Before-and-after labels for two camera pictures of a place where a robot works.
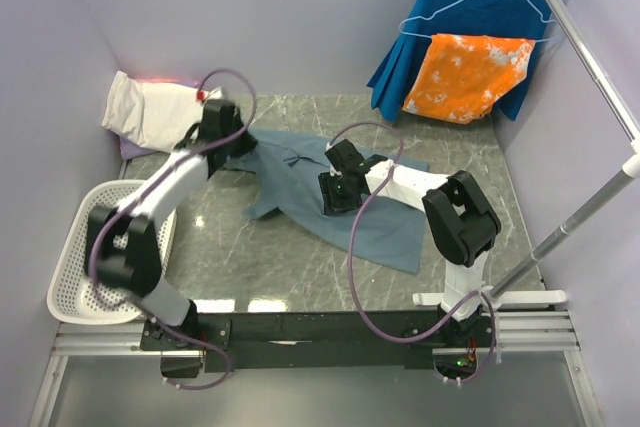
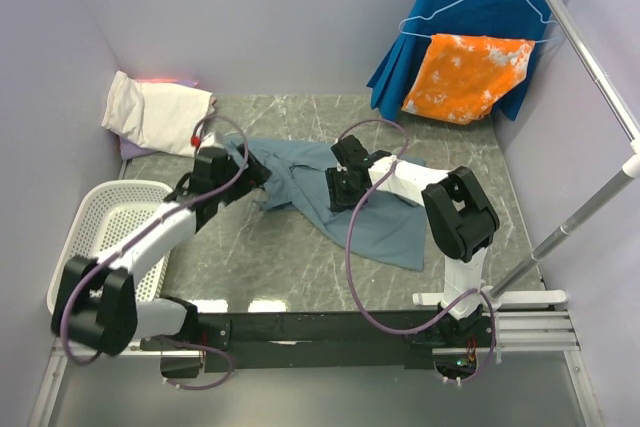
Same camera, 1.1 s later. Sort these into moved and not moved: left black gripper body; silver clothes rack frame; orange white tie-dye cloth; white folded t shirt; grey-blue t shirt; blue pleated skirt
Moved: left black gripper body; grey-blue t shirt
Not moved: blue pleated skirt; orange white tie-dye cloth; white folded t shirt; silver clothes rack frame
